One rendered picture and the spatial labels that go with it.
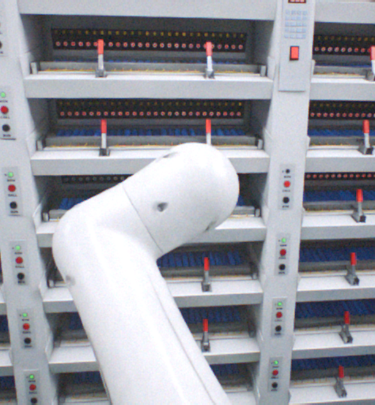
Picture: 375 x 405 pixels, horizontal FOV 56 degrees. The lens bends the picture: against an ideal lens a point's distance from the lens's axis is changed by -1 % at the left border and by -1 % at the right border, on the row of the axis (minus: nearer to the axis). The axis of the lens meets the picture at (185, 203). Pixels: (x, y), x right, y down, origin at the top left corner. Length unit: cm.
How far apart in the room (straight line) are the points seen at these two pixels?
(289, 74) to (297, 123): 12
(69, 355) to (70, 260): 77
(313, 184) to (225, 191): 82
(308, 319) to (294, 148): 55
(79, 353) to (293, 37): 102
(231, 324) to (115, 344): 84
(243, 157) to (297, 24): 35
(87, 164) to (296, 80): 56
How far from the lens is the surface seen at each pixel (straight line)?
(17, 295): 106
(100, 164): 92
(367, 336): 130
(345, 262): 120
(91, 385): 126
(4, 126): 96
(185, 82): 91
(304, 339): 121
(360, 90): 106
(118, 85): 92
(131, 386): 32
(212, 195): 38
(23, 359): 115
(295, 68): 98
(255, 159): 94
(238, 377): 127
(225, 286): 105
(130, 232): 38
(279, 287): 106
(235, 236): 98
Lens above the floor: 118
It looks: 12 degrees down
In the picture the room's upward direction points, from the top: straight up
